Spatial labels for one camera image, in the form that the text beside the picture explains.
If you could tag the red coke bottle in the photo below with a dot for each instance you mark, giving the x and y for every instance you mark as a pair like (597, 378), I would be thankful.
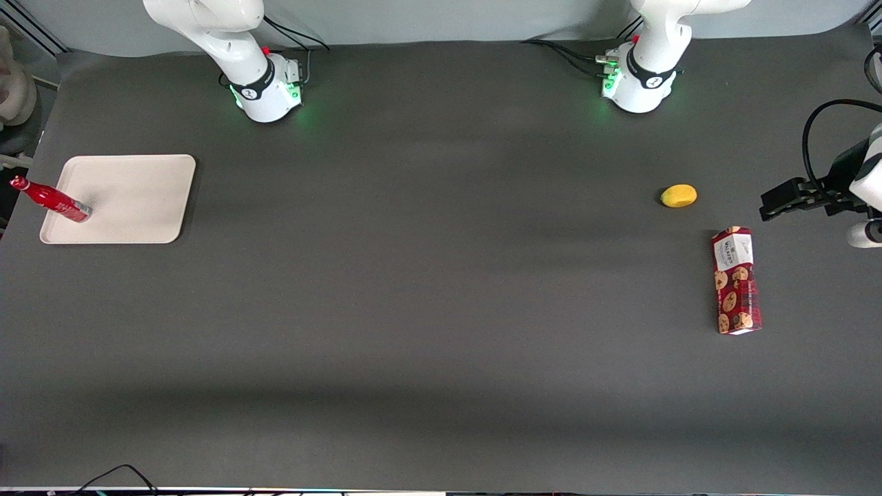
(55, 201)

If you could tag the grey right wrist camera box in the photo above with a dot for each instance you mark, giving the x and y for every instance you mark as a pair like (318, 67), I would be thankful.
(14, 162)

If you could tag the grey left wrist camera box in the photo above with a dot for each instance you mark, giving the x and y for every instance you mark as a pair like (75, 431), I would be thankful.
(861, 235)

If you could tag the yellow mango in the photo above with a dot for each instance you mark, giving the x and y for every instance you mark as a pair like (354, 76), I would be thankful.
(679, 195)

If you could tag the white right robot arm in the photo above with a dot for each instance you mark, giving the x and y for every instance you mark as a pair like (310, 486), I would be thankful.
(227, 34)

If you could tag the cream plastic tray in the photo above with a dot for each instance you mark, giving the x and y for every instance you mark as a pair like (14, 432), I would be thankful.
(131, 200)

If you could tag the red cookie box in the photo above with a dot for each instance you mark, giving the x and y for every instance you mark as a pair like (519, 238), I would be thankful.
(736, 289)

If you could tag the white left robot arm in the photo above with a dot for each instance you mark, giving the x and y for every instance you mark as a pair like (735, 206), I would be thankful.
(654, 48)

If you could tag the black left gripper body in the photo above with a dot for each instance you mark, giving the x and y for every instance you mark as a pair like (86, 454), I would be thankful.
(839, 180)

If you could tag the aluminium frame rail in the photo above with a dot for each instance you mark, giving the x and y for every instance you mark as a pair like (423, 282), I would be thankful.
(34, 33)

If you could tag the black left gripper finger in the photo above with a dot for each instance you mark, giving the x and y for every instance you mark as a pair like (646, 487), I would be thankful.
(785, 193)
(792, 207)

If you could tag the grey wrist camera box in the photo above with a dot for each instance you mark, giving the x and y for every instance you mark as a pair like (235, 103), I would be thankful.
(861, 235)
(14, 162)

